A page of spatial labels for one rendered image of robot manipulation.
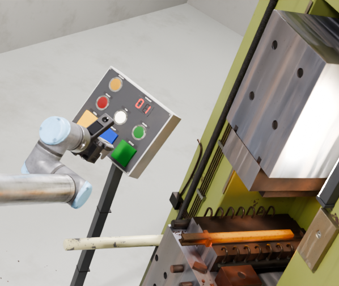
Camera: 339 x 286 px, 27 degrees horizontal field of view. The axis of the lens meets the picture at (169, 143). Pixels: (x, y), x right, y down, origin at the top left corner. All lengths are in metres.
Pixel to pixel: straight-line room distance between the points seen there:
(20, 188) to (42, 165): 0.34
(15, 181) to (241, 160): 0.73
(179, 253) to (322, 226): 0.57
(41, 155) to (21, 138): 2.07
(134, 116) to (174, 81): 2.80
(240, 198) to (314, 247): 0.55
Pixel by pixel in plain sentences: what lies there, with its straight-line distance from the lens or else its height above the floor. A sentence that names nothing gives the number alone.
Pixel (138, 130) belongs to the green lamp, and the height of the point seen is 1.09.
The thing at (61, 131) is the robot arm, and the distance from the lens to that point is 2.19.
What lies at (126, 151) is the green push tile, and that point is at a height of 1.02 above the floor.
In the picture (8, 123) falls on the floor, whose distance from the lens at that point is 4.38.
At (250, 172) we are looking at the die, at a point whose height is 1.32.
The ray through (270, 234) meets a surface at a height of 1.01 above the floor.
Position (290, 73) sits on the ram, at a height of 1.66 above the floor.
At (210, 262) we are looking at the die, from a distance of 2.40.
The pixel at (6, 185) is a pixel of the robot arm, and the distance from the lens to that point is 1.84.
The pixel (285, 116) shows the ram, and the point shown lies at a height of 1.56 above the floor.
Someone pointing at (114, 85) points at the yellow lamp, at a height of 1.16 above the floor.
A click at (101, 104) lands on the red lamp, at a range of 2.69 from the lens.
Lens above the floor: 2.46
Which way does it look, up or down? 32 degrees down
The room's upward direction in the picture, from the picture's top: 21 degrees clockwise
